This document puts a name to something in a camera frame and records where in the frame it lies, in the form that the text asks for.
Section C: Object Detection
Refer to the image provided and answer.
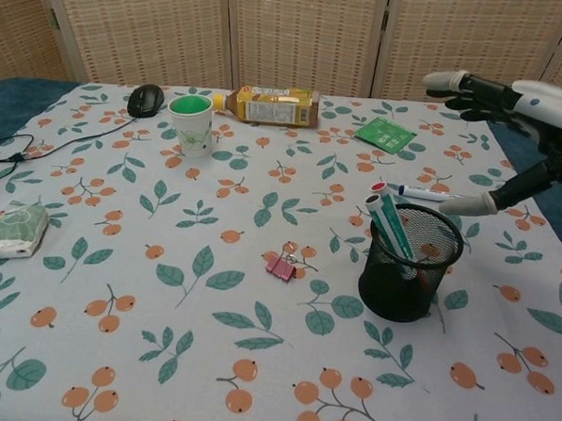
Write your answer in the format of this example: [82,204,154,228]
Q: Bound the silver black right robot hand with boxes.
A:
[416,68,562,221]

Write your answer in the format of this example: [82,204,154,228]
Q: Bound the blue-capped white marker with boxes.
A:
[396,183,467,204]

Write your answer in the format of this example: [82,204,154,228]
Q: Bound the red-capped green marker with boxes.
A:
[365,180,438,295]

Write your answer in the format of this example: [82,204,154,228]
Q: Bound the black-capped green marker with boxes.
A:
[361,192,423,275]

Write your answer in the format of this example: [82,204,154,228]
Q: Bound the black mesh pen holder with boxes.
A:
[356,200,466,327]

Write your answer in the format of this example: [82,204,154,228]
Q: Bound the green square packet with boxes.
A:
[353,113,419,156]

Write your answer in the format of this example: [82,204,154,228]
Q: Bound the woven bamboo folding screen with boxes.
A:
[0,0,562,118]

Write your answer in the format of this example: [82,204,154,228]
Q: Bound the yellow label tea bottle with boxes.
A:
[211,84,322,129]

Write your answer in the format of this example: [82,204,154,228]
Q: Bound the pink binder clip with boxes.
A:
[264,240,309,284]

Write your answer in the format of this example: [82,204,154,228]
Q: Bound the white paper cup green inside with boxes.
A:
[164,94,217,160]

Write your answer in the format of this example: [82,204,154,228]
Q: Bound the floral orange fruit tablecloth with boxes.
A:
[0,76,562,421]

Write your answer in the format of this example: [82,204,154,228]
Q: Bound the black computer mouse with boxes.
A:
[125,83,166,120]

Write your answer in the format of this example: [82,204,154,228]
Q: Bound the green white tissue pack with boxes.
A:
[0,200,52,263]

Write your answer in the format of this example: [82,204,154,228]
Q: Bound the black mouse cable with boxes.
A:
[0,108,139,199]

